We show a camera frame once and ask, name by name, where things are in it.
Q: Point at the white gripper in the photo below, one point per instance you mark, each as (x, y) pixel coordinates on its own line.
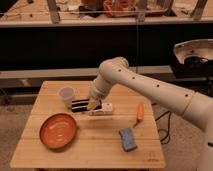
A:
(99, 90)

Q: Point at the black white striped eraser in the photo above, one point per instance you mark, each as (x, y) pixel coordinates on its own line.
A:
(79, 105)

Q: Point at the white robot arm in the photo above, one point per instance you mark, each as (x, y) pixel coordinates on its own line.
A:
(192, 106)

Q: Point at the wooden table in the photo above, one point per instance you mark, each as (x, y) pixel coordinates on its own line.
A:
(98, 143)

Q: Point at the orange bowl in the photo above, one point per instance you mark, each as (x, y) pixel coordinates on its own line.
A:
(57, 131)

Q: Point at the blue sponge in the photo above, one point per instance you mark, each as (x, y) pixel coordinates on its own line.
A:
(127, 139)

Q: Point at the orange object on shelf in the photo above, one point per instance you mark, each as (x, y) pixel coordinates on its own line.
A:
(119, 8)

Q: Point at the white domed machine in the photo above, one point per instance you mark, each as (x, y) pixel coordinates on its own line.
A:
(194, 59)

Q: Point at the orange handled tool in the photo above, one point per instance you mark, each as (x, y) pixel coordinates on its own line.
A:
(140, 114)

